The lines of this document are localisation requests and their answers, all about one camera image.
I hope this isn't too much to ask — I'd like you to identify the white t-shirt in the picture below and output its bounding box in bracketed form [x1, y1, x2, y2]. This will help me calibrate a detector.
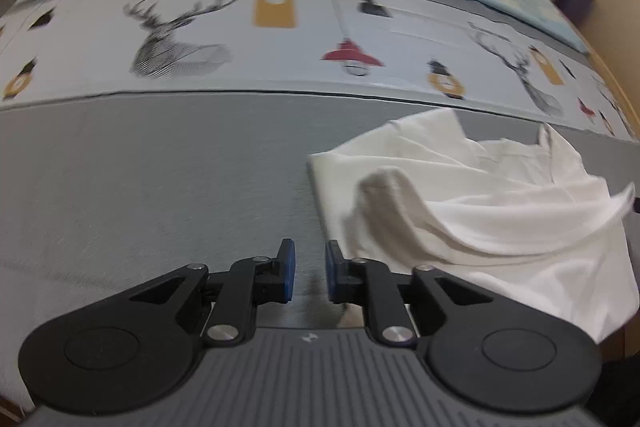
[309, 108, 639, 341]

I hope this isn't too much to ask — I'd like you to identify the grey printed bed sheet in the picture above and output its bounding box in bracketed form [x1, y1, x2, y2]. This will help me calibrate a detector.
[0, 0, 640, 413]

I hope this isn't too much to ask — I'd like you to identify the dark purple box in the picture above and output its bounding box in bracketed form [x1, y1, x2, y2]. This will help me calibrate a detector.
[554, 0, 594, 27]

